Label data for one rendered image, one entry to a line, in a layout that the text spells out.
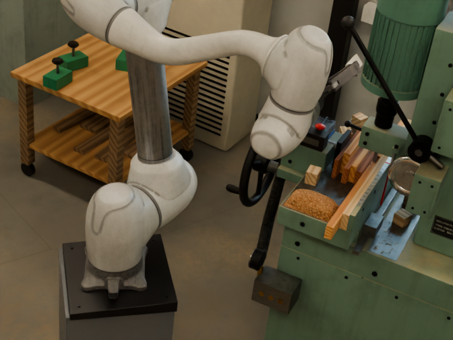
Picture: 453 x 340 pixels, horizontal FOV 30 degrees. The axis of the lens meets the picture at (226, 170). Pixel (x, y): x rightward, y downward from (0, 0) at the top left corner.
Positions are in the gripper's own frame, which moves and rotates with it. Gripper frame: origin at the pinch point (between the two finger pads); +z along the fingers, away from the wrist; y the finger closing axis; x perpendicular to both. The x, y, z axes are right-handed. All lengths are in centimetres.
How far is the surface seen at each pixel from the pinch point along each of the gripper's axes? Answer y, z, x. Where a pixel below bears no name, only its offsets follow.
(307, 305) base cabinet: -49, 2, -60
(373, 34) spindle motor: 4.8, 18.9, 0.9
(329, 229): -18.1, -11.7, -34.2
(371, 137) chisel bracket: -12.1, 20.5, -25.1
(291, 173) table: -38.4, 15.5, -24.5
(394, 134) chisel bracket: -6.1, 21.4, -27.1
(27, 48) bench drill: -205, 115, 56
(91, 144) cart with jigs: -168, 79, 4
